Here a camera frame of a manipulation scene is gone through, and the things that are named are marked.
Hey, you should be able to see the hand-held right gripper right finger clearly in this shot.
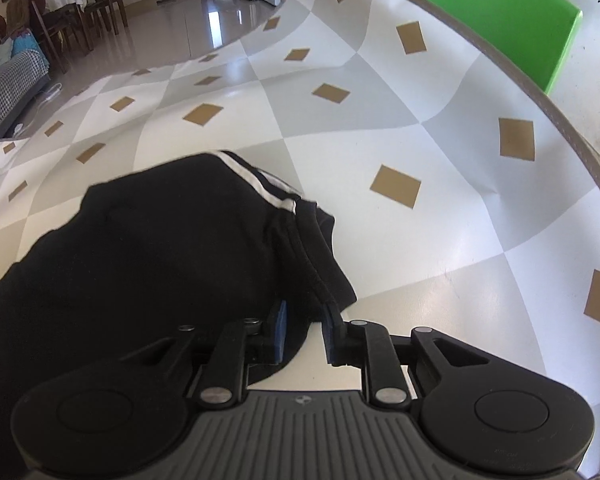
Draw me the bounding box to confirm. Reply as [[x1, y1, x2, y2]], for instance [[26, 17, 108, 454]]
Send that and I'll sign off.
[[321, 301, 491, 408]]

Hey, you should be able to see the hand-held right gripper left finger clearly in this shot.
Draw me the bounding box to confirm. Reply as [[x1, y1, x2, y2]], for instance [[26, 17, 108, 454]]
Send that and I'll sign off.
[[120, 300, 288, 408]]

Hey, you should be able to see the black t-shirt red lettering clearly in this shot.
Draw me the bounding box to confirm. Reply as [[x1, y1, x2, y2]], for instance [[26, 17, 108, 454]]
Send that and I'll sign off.
[[0, 150, 358, 461]]

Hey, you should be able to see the checkered table cover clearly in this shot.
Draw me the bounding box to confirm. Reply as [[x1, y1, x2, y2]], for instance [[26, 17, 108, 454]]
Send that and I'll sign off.
[[0, 0, 600, 480]]

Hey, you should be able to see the white power strip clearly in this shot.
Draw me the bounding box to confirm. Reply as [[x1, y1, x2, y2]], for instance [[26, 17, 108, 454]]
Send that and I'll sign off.
[[12, 82, 63, 138]]

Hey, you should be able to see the green plastic chair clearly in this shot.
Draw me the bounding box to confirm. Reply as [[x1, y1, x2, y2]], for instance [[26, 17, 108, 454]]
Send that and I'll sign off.
[[382, 0, 583, 96]]

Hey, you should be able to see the houndstooth sofa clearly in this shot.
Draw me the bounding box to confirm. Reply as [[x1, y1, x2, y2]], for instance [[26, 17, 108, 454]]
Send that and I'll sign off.
[[0, 50, 51, 141]]

